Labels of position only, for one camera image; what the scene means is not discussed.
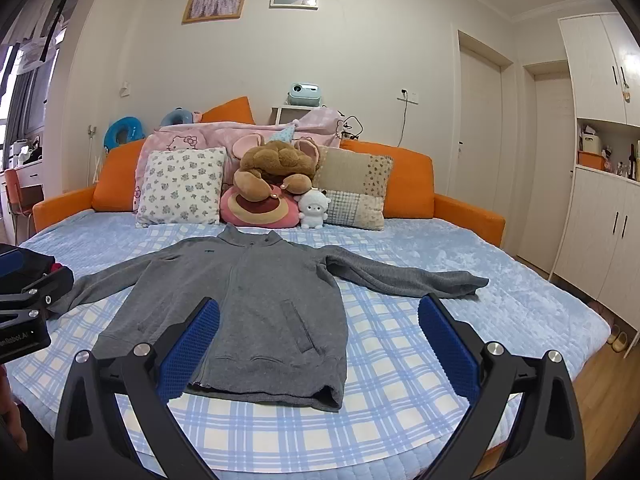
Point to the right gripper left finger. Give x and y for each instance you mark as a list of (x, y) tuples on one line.
[(91, 440)]

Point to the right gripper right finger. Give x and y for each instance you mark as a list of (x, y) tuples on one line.
[(546, 440)]

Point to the grey zip sweater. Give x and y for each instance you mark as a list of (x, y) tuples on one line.
[(283, 332)]

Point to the person left hand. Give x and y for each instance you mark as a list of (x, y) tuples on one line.
[(10, 413)]

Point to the orange chair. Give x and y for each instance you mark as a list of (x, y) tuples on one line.
[(22, 215)]

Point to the white desk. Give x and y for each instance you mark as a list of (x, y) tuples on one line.
[(29, 182)]

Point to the orange back cushion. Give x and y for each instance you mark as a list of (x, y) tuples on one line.
[(114, 191)]

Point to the white wardrobe cabinet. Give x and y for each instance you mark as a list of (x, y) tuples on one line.
[(599, 247)]

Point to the white floral pillow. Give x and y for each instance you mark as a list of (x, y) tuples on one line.
[(182, 186)]

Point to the pink round plush cushion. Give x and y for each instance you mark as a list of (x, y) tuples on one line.
[(277, 211)]

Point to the small white plush toy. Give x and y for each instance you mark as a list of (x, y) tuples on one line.
[(312, 209)]

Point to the brown plush bear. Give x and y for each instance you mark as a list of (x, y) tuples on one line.
[(264, 165)]

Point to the beige patchwork pillow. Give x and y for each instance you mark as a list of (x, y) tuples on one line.
[(356, 186)]

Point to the pink hello kitty blanket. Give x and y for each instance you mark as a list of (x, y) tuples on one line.
[(319, 124)]

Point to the white room door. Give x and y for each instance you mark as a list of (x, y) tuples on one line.
[(483, 124)]

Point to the teal mini projector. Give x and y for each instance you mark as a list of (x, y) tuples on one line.
[(304, 94)]

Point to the orange sofa bed frame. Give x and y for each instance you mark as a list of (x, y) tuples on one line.
[(410, 195)]

